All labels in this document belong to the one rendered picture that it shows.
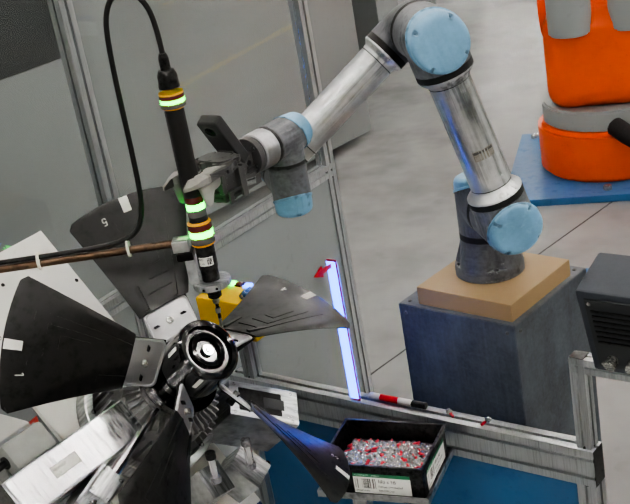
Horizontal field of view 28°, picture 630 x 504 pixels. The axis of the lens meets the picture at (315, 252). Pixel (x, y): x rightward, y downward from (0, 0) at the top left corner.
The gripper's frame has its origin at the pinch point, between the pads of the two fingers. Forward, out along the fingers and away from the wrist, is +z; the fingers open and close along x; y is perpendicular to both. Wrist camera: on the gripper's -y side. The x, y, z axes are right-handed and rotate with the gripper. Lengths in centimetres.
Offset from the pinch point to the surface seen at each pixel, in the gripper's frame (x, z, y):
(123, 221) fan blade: 18.1, -1.9, 9.8
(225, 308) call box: 29, -34, 45
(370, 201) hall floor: 198, -321, 150
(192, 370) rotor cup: -6.2, 12.2, 29.4
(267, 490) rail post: 31, -37, 95
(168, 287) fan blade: 7.0, 1.0, 20.5
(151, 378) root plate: 3.0, 13.6, 32.0
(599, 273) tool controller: -60, -37, 26
